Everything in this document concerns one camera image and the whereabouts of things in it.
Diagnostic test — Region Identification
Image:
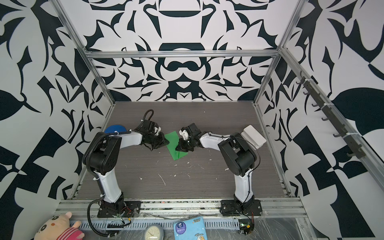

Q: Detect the green square paper sheet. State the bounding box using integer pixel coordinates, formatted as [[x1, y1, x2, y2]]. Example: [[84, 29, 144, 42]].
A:
[[165, 131, 188, 161]]

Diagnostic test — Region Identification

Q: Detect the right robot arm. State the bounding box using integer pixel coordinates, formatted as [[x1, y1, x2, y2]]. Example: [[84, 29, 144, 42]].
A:
[[176, 123, 257, 208]]

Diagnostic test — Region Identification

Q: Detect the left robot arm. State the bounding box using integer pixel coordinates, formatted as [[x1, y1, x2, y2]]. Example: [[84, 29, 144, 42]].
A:
[[83, 120, 169, 213]]

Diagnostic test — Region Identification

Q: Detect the blue cloth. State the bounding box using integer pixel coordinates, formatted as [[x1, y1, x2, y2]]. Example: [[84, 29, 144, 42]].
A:
[[104, 125, 127, 134]]

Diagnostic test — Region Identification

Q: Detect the white box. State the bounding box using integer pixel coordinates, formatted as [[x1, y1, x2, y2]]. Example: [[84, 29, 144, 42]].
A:
[[241, 125, 267, 150]]

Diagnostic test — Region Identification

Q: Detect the blue booklet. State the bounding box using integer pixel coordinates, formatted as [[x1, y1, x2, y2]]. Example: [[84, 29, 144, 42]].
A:
[[174, 217, 208, 240]]

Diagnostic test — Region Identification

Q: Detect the round clock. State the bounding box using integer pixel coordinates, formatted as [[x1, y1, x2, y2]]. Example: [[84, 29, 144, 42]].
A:
[[144, 224, 165, 240]]

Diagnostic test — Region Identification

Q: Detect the small electronics board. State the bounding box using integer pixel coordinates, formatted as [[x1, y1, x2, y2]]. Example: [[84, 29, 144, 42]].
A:
[[239, 219, 255, 235]]

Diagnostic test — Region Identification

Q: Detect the plush toy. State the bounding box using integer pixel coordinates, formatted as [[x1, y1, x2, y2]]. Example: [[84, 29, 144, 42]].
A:
[[34, 212, 85, 240]]

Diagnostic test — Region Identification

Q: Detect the black corrugated cable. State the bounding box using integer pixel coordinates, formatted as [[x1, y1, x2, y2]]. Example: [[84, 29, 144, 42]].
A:
[[86, 109, 155, 238]]

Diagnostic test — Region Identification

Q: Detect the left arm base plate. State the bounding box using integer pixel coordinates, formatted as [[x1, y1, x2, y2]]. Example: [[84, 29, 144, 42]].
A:
[[97, 201, 142, 218]]

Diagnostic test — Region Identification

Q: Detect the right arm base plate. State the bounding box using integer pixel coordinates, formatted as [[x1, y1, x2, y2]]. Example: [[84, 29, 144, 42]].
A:
[[220, 199, 263, 217]]

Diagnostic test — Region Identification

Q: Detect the white cable duct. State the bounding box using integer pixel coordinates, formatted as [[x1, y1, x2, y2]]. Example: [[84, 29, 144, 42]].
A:
[[92, 218, 240, 232]]

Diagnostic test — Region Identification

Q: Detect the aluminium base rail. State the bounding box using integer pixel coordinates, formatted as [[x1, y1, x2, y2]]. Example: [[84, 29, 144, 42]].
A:
[[55, 198, 307, 219]]

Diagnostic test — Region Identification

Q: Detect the black hook rail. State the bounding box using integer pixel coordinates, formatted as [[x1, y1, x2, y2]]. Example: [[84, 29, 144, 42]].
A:
[[297, 73, 367, 159]]

